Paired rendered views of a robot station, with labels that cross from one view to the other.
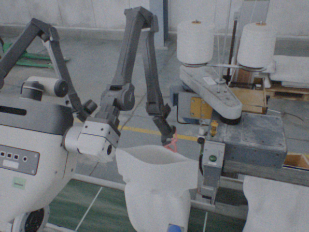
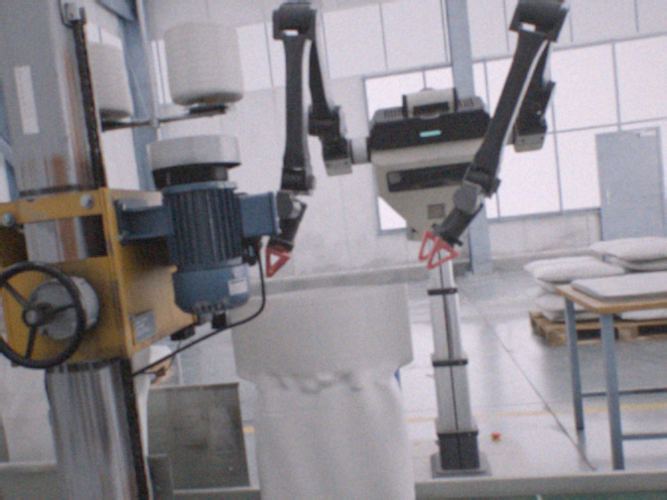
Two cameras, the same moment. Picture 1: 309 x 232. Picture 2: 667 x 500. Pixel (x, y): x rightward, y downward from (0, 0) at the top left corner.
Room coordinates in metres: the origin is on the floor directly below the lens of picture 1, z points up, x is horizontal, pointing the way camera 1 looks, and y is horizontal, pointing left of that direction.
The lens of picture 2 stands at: (2.38, -0.23, 1.24)
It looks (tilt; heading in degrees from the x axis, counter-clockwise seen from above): 4 degrees down; 168
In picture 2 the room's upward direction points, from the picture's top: 6 degrees counter-clockwise
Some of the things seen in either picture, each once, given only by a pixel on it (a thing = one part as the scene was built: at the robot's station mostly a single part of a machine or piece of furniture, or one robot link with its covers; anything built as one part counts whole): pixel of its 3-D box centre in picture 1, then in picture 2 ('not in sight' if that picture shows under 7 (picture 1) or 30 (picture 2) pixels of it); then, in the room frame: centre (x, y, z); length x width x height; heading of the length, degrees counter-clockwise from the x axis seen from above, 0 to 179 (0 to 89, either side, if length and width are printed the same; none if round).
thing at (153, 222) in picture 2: not in sight; (155, 219); (1.27, -0.35, 1.27); 0.12 x 0.09 x 0.09; 160
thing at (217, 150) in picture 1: (213, 153); not in sight; (0.73, -0.23, 1.29); 0.08 x 0.05 x 0.09; 70
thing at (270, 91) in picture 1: (267, 81); not in sight; (3.63, -1.90, 0.07); 1.20 x 0.82 x 0.14; 70
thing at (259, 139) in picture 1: (242, 149); not in sight; (0.83, -0.39, 1.21); 0.30 x 0.25 x 0.30; 70
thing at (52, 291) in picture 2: not in sight; (63, 307); (1.34, -0.51, 1.14); 0.11 x 0.06 x 0.11; 70
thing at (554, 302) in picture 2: not in sight; (579, 300); (-1.52, 2.59, 0.33); 0.66 x 0.43 x 0.13; 70
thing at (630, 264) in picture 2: not in sight; (648, 260); (-1.53, 3.29, 0.57); 0.66 x 0.43 x 0.13; 160
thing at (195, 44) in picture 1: (195, 41); (203, 65); (1.13, -0.21, 1.61); 0.17 x 0.17 x 0.17
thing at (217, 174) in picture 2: not in sight; (199, 178); (1.27, -0.25, 1.35); 0.12 x 0.12 x 0.04
